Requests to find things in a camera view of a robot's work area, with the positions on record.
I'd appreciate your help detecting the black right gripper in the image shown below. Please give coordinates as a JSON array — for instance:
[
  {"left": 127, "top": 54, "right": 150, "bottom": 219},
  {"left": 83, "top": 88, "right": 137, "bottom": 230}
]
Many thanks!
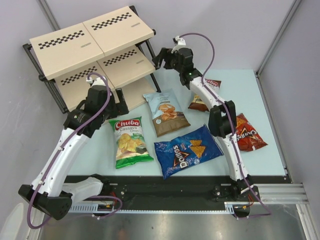
[{"left": 151, "top": 48, "right": 183, "bottom": 74}]

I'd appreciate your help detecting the light blue brown chips bag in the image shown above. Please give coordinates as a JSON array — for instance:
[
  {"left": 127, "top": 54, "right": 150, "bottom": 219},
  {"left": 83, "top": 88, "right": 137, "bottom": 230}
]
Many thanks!
[{"left": 143, "top": 89, "right": 191, "bottom": 137}]

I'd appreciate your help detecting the brown Chuba chips bag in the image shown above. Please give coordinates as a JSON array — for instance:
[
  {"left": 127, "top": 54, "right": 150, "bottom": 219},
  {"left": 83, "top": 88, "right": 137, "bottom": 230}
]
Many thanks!
[{"left": 188, "top": 78, "right": 221, "bottom": 112}]

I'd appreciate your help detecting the blue Doritos bag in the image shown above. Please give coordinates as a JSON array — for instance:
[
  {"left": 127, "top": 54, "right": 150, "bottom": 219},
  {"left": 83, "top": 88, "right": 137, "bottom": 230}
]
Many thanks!
[{"left": 154, "top": 124, "right": 224, "bottom": 179}]

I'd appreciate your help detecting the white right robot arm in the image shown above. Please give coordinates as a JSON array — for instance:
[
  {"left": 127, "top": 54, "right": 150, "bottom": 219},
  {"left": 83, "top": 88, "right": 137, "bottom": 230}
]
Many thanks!
[{"left": 152, "top": 47, "right": 257, "bottom": 201}]

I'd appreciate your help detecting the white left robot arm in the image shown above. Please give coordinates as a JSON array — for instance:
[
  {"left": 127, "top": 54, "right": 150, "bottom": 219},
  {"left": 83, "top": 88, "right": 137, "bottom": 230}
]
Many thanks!
[{"left": 18, "top": 85, "right": 129, "bottom": 220}]

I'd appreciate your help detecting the green Chuba cassava chips bag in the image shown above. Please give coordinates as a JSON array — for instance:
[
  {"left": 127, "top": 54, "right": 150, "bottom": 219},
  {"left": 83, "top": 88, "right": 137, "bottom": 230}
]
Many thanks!
[{"left": 109, "top": 116, "right": 154, "bottom": 169}]

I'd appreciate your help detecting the beige three-tier black-framed shelf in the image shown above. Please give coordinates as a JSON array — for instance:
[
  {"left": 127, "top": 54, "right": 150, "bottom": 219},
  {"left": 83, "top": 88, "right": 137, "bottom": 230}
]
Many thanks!
[{"left": 23, "top": 5, "right": 161, "bottom": 113}]

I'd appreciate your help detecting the red Doritos bag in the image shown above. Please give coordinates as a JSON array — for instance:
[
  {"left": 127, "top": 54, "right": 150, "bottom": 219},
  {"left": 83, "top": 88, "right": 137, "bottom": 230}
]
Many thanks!
[{"left": 236, "top": 113, "right": 268, "bottom": 152}]

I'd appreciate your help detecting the white slotted cable duct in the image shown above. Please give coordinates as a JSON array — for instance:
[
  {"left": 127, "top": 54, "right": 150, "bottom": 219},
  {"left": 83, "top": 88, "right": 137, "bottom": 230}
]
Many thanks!
[{"left": 69, "top": 201, "right": 118, "bottom": 215}]

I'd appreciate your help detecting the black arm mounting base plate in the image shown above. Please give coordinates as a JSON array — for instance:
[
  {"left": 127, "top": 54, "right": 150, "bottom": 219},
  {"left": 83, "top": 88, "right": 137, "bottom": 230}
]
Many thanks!
[{"left": 63, "top": 175, "right": 292, "bottom": 211}]

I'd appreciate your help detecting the aluminium frame rail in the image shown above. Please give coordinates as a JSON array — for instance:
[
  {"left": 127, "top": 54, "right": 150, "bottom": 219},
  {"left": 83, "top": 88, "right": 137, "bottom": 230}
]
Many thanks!
[{"left": 256, "top": 183, "right": 309, "bottom": 205}]

